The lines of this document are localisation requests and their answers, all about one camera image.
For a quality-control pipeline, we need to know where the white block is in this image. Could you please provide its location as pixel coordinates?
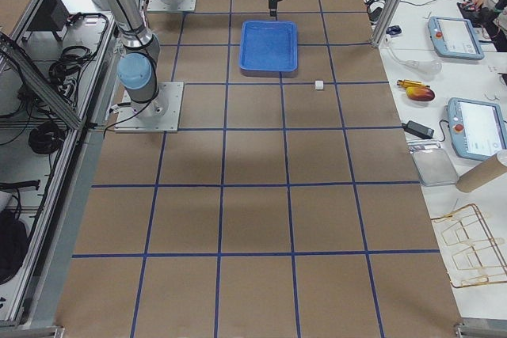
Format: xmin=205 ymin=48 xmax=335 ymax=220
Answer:
xmin=314 ymin=80 xmax=324 ymax=90

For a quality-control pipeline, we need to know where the blue plastic tray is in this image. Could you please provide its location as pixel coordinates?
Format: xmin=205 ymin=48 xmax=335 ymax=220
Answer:
xmin=238 ymin=20 xmax=299 ymax=74

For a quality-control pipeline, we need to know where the silver metal tray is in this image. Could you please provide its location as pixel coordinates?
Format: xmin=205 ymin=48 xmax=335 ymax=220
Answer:
xmin=412 ymin=149 xmax=459 ymax=187

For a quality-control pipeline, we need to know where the toy mango fruit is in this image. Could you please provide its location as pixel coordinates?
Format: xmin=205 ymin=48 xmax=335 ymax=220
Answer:
xmin=406 ymin=86 xmax=435 ymax=102

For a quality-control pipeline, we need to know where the far teach pendant tablet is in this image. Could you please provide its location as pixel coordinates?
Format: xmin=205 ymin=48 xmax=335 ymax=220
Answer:
xmin=427 ymin=17 xmax=484 ymax=61

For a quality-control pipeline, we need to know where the teach pendant tablet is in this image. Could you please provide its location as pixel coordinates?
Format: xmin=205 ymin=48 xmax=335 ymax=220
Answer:
xmin=427 ymin=17 xmax=484 ymax=61
xmin=447 ymin=97 xmax=506 ymax=161

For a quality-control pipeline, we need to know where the black power adapter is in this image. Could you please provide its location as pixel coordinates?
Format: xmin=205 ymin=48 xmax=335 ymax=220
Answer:
xmin=402 ymin=120 xmax=434 ymax=139

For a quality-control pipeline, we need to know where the near teach pendant tablet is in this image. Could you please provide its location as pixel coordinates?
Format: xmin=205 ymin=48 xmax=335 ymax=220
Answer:
xmin=447 ymin=97 xmax=506 ymax=161

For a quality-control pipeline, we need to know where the cardboard tube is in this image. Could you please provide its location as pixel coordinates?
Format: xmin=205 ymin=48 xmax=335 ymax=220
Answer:
xmin=456 ymin=150 xmax=506 ymax=193

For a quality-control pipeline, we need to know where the black cable bundle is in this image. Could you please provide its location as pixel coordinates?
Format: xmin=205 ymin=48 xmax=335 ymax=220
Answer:
xmin=28 ymin=120 xmax=64 ymax=156

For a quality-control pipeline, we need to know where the gold wire rack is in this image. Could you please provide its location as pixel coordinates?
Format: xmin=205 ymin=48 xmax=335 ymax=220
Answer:
xmin=431 ymin=203 xmax=506 ymax=289

